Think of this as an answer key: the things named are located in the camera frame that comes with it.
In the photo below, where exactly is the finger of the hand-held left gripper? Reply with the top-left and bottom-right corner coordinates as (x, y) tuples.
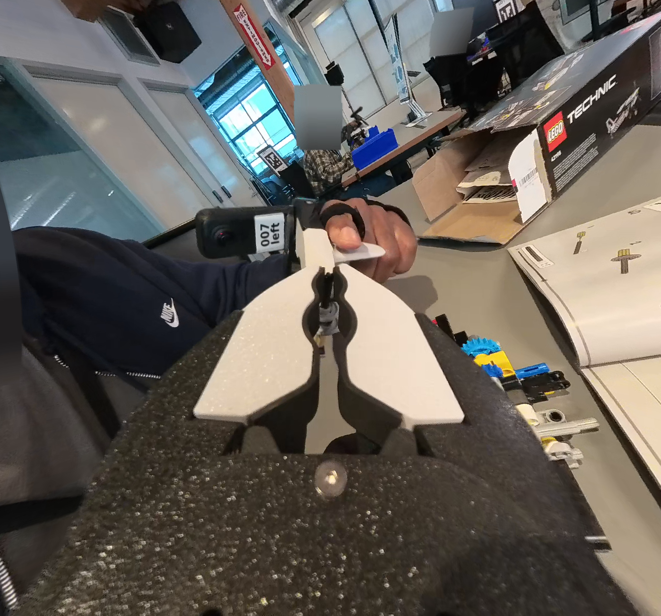
(301, 228), (337, 271)

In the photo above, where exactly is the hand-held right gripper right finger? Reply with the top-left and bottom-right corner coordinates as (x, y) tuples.
(332, 266), (466, 431)

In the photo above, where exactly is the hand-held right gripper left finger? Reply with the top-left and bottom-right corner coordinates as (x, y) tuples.
(192, 268), (319, 424)

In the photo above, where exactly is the person's left forearm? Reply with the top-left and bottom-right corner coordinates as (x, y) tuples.
(13, 226), (297, 384)

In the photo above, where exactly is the partly built lego model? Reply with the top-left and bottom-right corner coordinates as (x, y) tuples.
(433, 313), (601, 470)

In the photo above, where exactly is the lego instruction booklet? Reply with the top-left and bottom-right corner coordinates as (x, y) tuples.
(507, 197), (661, 489)

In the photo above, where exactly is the black lego set box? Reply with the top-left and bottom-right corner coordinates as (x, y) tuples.
(412, 21), (661, 246)

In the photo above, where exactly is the person's left hand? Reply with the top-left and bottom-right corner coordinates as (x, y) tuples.
(325, 198), (419, 284)

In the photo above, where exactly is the blue plastic bin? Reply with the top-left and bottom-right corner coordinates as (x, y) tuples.
(351, 128), (399, 170)

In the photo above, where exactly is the red and white wall sign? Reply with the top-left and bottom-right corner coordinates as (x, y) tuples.
(231, 3), (274, 71)

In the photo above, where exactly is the black wall loudspeaker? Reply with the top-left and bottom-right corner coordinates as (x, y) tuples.
(135, 0), (203, 65)

